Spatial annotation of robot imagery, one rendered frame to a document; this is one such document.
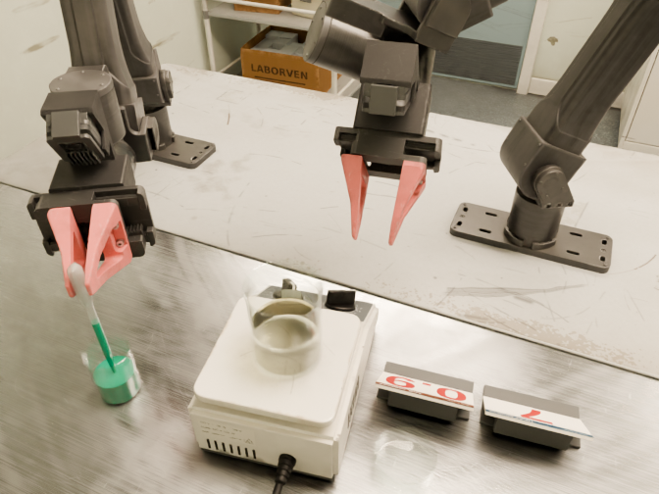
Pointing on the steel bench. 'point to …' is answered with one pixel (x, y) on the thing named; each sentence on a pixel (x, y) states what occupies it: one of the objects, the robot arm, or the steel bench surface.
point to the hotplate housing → (240, 423)
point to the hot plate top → (335, 327)
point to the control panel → (355, 308)
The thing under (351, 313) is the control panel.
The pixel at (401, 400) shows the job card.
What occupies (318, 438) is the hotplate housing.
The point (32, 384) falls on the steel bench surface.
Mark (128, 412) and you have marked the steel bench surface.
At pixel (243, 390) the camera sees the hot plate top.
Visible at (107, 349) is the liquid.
